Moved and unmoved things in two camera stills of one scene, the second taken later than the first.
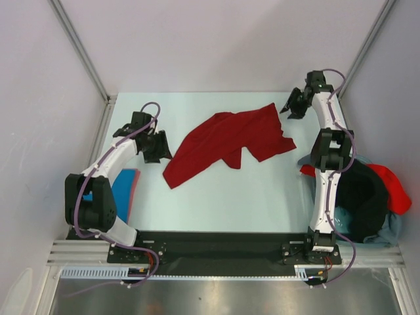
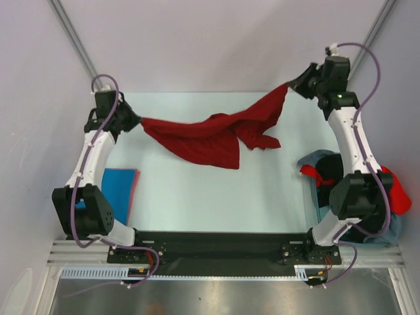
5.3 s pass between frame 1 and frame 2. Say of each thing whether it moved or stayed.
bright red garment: stayed
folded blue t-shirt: stayed
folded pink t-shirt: stayed
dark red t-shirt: moved
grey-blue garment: stayed
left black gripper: moved
